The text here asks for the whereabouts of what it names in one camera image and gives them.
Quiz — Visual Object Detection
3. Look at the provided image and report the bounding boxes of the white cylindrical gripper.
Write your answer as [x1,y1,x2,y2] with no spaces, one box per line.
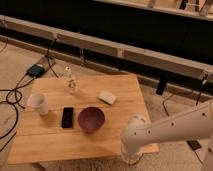
[121,144,142,165]

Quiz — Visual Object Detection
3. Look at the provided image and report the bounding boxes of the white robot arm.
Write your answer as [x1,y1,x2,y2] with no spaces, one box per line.
[121,100,213,171]

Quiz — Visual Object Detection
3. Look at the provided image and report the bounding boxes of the purple bowl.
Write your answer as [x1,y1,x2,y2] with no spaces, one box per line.
[78,107,105,133]

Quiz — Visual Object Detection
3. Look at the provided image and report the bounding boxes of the wooden table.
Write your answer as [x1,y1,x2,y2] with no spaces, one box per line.
[7,74,160,165]

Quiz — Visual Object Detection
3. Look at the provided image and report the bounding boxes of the black box on floor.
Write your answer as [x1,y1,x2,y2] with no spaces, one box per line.
[187,140,201,151]

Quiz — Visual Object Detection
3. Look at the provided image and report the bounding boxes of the white sponge block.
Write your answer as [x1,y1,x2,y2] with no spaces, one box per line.
[98,91,117,105]

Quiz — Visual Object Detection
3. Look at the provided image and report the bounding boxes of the black phone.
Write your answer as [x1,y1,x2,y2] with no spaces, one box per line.
[61,107,73,128]

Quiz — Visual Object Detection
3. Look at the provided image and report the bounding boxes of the white plastic cup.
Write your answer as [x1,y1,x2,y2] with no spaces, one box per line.
[27,93,48,116]

